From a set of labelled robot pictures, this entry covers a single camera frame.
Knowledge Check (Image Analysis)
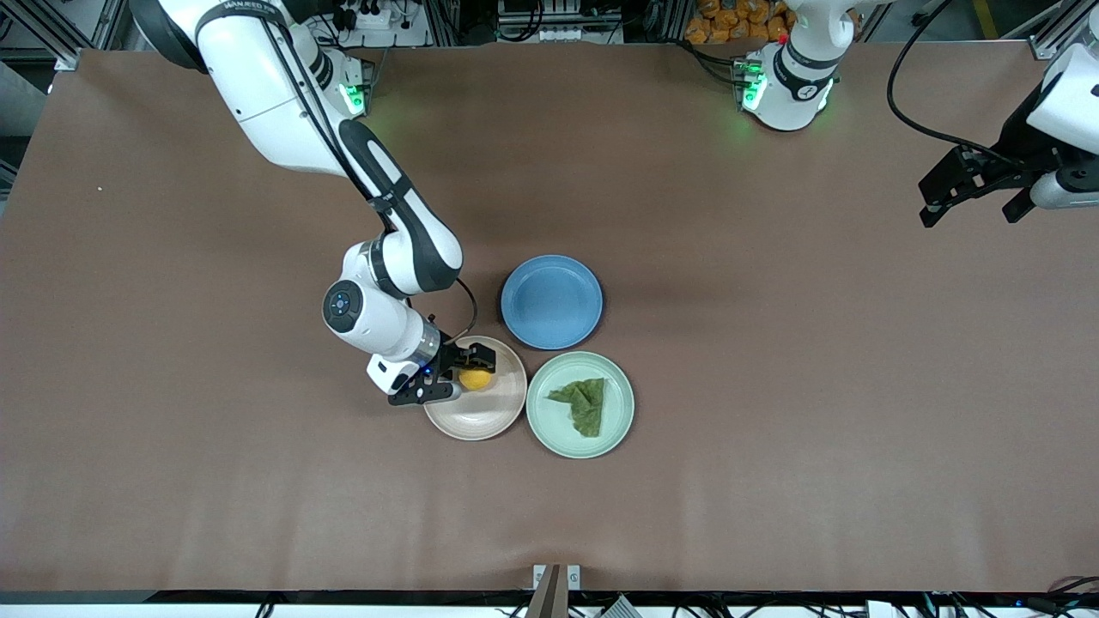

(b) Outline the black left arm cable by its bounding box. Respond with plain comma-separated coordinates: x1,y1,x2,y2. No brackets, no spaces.
887,0,1031,168

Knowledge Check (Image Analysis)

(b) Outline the green plate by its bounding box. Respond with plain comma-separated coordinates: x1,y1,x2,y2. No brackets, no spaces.
525,350,635,460

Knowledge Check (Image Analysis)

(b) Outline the green lettuce leaf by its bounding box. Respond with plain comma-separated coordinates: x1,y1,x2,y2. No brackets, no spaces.
547,378,607,439

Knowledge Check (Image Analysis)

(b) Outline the aluminium frame profile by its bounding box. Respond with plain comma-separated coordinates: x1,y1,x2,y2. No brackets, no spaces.
1022,0,1099,61
0,0,130,71

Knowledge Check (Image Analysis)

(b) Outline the white power strip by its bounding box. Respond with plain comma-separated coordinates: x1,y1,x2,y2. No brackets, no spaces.
331,0,430,49

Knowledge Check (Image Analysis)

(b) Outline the pink plate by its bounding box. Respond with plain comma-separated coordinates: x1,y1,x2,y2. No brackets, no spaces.
423,335,528,442

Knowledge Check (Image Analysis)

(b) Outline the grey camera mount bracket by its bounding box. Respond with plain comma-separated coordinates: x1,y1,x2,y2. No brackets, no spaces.
532,564,581,618

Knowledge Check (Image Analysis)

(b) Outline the blue plate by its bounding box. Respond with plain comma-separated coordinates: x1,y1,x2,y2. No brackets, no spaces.
501,254,604,351

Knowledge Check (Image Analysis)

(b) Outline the black base cable bundle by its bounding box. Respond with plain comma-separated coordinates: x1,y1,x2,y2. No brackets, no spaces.
683,39,748,87

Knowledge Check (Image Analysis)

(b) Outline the brown table cover sheet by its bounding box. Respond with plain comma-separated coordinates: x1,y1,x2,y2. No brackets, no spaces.
0,43,1099,593

